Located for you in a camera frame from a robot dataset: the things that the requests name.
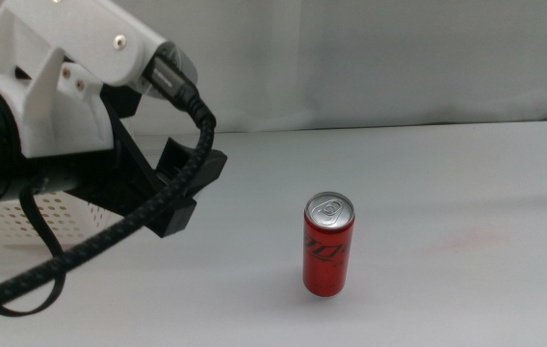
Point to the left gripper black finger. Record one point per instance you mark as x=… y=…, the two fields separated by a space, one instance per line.
x=212 y=166

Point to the red soda can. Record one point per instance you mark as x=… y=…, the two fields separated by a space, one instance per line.
x=327 y=250

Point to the white perforated plastic basket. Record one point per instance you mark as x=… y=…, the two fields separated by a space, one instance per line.
x=81 y=212

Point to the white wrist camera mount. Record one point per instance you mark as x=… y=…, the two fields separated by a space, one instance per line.
x=76 y=29

